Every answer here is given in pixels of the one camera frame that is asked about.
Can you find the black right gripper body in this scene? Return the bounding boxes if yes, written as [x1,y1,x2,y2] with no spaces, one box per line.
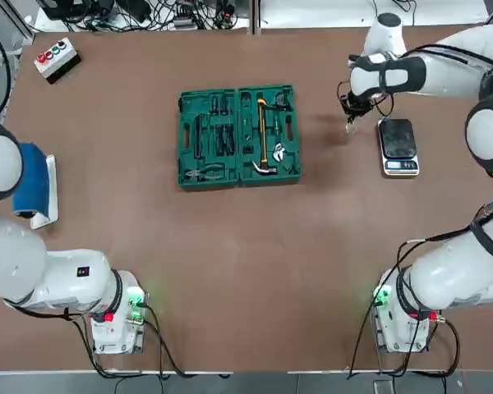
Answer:
[339,92,375,112]

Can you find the green plastic toolbox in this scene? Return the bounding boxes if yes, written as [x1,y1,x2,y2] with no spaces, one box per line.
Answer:
[175,85,304,193]

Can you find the combination pliers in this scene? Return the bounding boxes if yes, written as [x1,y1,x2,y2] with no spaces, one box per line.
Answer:
[184,163,227,182]

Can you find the white desk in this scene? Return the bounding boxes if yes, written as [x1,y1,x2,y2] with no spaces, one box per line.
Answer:
[35,0,490,30]

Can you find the black desk cable tangle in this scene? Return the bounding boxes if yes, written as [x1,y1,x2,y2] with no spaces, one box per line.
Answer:
[65,0,177,32]

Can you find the small circuit board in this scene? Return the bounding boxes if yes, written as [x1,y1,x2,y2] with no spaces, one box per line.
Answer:
[215,0,236,30]

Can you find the black silver kitchen scale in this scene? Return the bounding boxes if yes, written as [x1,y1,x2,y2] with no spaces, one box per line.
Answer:
[377,117,421,178]

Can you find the white button box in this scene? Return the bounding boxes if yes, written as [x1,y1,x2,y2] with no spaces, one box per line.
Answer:
[33,37,82,85]

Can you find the blue cloth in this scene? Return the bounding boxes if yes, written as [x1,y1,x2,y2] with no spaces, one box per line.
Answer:
[11,141,51,218]

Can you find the black base cable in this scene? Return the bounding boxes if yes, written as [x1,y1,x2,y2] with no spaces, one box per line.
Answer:
[347,295,461,381]
[63,301,233,381]

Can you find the yellow black claw hammer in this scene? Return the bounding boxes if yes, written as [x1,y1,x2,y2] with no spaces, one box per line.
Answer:
[251,98,279,176]

